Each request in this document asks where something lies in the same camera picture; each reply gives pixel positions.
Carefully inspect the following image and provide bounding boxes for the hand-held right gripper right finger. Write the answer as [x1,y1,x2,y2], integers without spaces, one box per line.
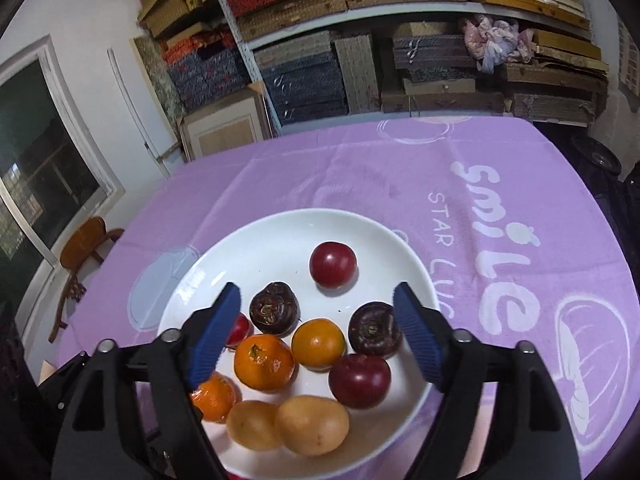
[392,282,583,480]

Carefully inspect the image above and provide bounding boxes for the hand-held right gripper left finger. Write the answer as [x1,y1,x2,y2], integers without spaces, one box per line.
[50,281,242,480]

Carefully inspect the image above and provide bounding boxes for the red cherry tomato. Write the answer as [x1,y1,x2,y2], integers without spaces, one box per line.
[226,312,251,348]

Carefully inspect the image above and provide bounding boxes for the dark brown water chestnut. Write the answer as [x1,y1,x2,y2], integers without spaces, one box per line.
[348,302,404,358]

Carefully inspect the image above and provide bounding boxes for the tangerine with green stem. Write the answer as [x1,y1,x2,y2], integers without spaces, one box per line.
[233,334,296,392]

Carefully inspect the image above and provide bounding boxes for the large dark red plum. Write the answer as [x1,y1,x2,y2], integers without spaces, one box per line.
[328,353,392,409]

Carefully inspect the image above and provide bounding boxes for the smooth orange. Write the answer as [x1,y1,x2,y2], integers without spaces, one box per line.
[291,318,347,372]

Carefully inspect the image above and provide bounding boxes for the white plate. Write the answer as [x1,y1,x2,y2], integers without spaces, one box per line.
[156,208,442,480]

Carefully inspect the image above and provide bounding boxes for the large tan pear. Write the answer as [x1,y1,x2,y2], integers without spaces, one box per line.
[274,395,351,457]

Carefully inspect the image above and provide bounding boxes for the dark purple mangosteen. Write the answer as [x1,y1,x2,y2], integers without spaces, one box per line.
[249,282,301,336]

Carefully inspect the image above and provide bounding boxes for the small red plum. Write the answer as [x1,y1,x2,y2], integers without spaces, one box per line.
[309,241,358,289]

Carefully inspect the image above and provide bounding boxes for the wooden chair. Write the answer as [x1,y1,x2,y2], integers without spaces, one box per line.
[47,216,125,343]

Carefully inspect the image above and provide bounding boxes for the purple printed tablecloth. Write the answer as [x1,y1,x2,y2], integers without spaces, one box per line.
[55,115,640,480]

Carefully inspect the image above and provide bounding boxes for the framed picture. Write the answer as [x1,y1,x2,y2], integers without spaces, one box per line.
[177,89,274,162]

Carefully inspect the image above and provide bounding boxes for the window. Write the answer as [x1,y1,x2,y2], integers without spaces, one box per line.
[0,35,126,273]

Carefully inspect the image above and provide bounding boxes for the white board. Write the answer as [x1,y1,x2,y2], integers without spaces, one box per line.
[107,47,184,181]

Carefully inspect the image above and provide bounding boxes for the stack of blue floral boxes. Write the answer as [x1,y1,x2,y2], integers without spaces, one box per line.
[162,30,252,114]

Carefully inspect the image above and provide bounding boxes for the green marbled board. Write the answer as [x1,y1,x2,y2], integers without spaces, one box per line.
[132,35,189,122]

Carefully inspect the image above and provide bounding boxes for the stack of dark blue boxes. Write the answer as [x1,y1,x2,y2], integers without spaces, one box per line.
[255,50,351,124]

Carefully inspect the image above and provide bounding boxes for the stack of dark patterned boxes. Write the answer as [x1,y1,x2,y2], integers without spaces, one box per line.
[382,22,507,114]

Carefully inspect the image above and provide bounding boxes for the upright grey woven boxes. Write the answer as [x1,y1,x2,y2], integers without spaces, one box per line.
[333,34,384,114]

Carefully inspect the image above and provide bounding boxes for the white metal shelf rack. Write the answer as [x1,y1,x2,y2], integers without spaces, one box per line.
[202,0,608,137]

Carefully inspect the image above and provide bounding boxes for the pink plastic bag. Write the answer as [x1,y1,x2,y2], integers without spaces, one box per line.
[462,15,535,73]

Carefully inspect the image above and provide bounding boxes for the stack of yellow wooden boxes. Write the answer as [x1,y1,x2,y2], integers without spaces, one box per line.
[470,0,612,127]

